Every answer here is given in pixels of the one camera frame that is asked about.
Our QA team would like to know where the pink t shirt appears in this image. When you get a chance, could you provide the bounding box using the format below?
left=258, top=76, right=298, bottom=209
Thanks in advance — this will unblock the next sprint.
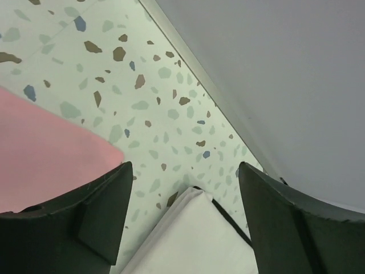
left=1, top=88, right=124, bottom=212

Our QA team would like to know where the white folded t shirt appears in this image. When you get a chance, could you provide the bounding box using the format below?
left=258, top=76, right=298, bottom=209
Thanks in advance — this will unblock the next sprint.
left=122, top=187, right=258, bottom=274

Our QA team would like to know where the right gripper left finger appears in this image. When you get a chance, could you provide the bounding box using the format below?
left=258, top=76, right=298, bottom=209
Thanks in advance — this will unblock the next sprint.
left=1, top=162, right=133, bottom=274

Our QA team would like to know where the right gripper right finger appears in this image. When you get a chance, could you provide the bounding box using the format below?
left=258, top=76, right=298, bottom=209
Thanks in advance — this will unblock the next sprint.
left=238, top=162, right=364, bottom=274

